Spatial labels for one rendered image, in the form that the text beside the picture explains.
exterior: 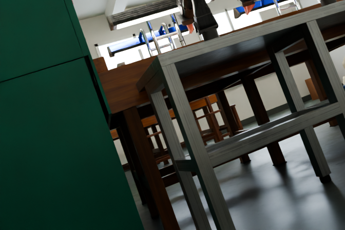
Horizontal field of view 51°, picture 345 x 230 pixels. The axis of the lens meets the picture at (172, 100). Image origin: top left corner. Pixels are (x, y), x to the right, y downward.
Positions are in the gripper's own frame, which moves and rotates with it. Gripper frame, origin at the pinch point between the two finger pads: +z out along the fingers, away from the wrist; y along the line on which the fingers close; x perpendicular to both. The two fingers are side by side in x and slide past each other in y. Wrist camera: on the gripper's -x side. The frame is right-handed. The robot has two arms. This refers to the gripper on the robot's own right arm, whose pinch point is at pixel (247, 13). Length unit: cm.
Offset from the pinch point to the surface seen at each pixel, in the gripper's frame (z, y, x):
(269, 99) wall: 451, -266, -312
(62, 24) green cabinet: -22, 89, 2
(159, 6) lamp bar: -1.9, 37.8, -26.5
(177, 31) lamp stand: 18.9, 27.7, -29.5
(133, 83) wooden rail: 1, 69, 24
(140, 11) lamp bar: -2, 49, -27
